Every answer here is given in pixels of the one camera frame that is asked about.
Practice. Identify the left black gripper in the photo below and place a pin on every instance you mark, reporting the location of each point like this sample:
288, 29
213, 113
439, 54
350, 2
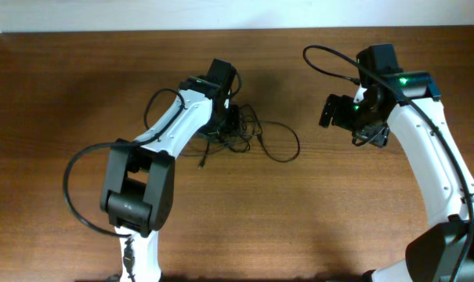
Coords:
229, 118

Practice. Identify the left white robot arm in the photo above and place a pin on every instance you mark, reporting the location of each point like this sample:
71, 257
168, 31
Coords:
139, 182

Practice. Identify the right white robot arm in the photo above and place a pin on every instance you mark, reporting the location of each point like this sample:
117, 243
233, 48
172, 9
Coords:
408, 104

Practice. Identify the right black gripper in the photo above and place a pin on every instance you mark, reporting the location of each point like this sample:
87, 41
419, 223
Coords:
343, 103

